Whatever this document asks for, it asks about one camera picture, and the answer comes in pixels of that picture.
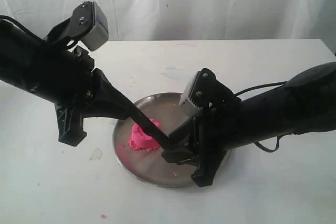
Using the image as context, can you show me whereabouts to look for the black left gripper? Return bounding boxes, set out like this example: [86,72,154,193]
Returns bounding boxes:
[43,20,179,154]

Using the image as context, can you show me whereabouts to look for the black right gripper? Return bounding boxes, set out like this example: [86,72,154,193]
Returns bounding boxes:
[161,68,241,187]

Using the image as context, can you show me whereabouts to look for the pink clay lump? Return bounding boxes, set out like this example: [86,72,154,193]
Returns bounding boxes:
[128,123,160,152]

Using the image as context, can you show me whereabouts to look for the black knife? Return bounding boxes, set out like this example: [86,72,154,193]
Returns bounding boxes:
[169,118,195,153]

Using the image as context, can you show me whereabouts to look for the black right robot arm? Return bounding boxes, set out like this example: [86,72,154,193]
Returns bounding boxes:
[162,62,335,187]

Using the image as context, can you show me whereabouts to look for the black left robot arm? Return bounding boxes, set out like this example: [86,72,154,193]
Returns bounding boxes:
[1,15,174,150]

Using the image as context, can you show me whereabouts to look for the round stainless steel plate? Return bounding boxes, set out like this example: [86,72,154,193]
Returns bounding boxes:
[112,92,196,188]

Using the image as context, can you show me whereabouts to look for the clear tape scrap near plate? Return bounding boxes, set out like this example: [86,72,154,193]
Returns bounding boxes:
[89,148,103,161]

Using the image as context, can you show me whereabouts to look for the white backdrop curtain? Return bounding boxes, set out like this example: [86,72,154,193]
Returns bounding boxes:
[1,0,335,41]

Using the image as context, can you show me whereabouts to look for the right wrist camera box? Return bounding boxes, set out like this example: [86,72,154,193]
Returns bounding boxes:
[179,71,209,118]

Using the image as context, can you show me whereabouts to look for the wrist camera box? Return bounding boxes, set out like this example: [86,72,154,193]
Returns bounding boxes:
[69,1,109,51]
[179,71,209,118]

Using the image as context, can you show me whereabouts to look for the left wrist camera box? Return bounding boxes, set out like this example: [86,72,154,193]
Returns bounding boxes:
[69,1,109,51]

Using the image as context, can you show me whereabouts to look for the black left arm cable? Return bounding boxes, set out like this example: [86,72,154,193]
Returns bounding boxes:
[0,15,29,36]

